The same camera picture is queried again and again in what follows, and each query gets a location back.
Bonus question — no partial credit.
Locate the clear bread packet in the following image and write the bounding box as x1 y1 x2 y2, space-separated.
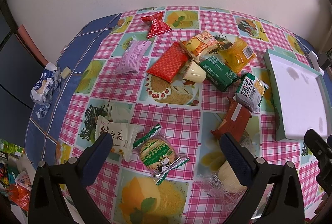
196 161 247 204

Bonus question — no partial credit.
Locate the dark red snack packet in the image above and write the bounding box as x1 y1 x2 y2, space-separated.
210 97 252 142

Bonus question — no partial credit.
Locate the white green cracker packet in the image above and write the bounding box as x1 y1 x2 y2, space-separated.
233 73 270 113

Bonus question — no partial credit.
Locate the green round biscuit packet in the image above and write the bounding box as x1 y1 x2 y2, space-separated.
133 123 190 186

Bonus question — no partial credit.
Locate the green snack packet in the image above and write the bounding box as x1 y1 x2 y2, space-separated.
199 55 240 92

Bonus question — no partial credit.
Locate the cream jelly cup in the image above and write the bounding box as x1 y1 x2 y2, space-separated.
183 60 206 84

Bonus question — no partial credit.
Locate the red gold patterned packet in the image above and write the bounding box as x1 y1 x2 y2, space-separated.
147 42 190 83

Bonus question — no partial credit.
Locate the red twisted candy packet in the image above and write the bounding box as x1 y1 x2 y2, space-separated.
141 12 172 39

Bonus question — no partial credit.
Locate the colourful clutter on floor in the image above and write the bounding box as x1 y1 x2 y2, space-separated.
1 139 32 212

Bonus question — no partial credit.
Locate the white teal tray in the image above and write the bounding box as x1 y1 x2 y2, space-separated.
263 49 331 142

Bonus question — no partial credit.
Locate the blue striped cloth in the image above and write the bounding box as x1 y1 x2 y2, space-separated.
25 13 121 168

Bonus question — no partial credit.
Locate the white cake packet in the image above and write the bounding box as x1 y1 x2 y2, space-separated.
95 115 140 162

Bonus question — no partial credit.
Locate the white power adapter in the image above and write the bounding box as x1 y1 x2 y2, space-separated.
308 51 325 76

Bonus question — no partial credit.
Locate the crumpled blue white wrapper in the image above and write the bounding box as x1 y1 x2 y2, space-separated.
30 62 61 119

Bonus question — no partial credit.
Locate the small cream eraser block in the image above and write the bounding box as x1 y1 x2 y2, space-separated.
60 67 71 79

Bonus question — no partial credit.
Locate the yellow transparent snack packet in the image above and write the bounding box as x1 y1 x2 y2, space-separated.
218 36 256 73

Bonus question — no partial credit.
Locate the pink snack packet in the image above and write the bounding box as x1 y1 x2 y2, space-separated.
115 40 152 75

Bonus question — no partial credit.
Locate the orange potato chip packet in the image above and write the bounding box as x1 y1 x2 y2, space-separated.
180 30 219 64

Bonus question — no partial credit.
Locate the pink checkered fruit tablecloth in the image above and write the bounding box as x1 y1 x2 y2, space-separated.
56 5 312 223

